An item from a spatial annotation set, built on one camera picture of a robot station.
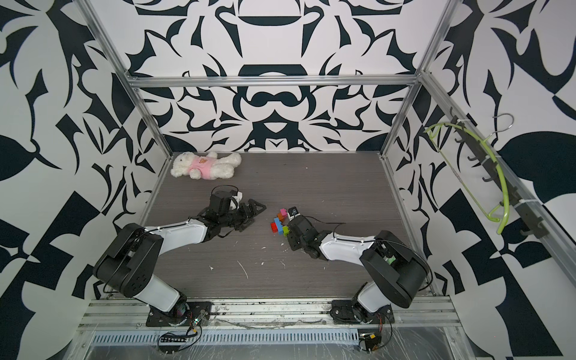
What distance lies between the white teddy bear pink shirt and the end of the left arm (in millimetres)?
253

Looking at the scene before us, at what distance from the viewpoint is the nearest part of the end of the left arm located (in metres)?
0.72

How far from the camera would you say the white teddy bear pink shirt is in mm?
1014
